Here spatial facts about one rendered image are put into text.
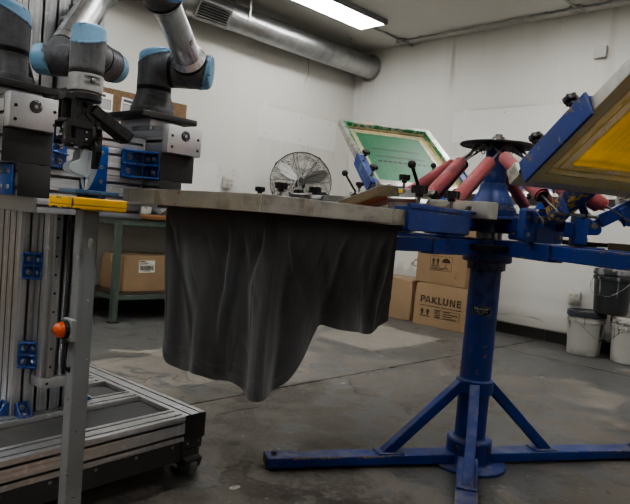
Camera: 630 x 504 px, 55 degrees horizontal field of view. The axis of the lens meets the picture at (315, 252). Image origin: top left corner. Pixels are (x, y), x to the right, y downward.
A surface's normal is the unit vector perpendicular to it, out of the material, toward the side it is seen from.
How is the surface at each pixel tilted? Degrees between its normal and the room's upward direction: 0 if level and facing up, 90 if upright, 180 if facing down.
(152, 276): 90
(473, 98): 90
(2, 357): 90
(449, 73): 90
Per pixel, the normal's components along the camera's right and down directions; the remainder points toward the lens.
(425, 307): -0.70, -0.02
